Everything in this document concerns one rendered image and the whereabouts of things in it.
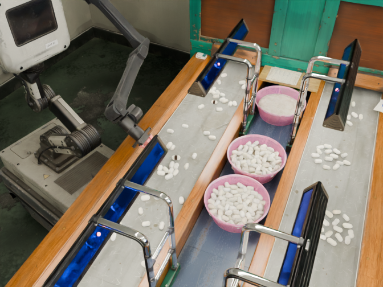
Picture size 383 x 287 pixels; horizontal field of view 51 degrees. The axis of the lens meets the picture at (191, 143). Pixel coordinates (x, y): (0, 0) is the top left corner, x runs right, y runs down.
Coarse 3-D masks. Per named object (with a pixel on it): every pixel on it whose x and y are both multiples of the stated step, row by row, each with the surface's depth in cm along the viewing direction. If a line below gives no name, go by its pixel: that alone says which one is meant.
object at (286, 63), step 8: (192, 40) 244; (192, 48) 248; (200, 48) 246; (208, 48) 243; (264, 56) 231; (272, 56) 229; (280, 56) 228; (264, 64) 235; (272, 64) 232; (280, 64) 230; (288, 64) 228; (296, 64) 226; (304, 64) 224; (304, 72) 228; (312, 72) 226; (320, 72) 223; (360, 88) 222
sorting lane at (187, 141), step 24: (240, 72) 234; (192, 96) 218; (240, 96) 217; (168, 120) 202; (192, 120) 202; (216, 120) 202; (192, 144) 189; (216, 144) 189; (168, 168) 178; (192, 168) 178; (168, 192) 168; (144, 216) 159; (120, 240) 151; (96, 264) 143; (120, 264) 143
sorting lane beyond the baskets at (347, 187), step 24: (360, 96) 216; (360, 120) 201; (312, 144) 189; (336, 144) 188; (360, 144) 188; (312, 168) 177; (360, 168) 177; (336, 192) 167; (360, 192) 167; (288, 216) 158; (336, 216) 158; (360, 216) 158; (336, 240) 150; (360, 240) 150; (336, 264) 142
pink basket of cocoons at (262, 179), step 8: (248, 136) 190; (256, 136) 190; (264, 136) 189; (232, 144) 186; (240, 144) 190; (272, 144) 188; (280, 152) 184; (280, 168) 173; (248, 176) 173; (256, 176) 171; (264, 176) 171
